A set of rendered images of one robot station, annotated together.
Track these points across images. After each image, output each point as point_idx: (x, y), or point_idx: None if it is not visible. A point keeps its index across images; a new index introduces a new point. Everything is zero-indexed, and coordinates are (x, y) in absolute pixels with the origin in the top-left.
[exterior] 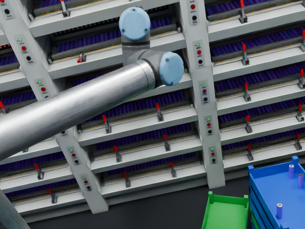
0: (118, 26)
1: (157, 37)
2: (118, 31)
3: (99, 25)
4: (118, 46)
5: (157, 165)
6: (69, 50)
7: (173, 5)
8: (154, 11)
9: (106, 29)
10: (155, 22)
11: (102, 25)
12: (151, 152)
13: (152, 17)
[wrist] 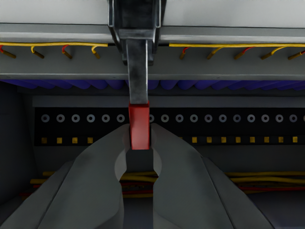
0: (212, 94)
1: (27, 27)
2: (224, 87)
3: (268, 109)
4: (302, 40)
5: None
6: None
7: (27, 106)
8: (84, 112)
9: (255, 94)
10: (75, 86)
11: (256, 107)
12: None
13: (92, 95)
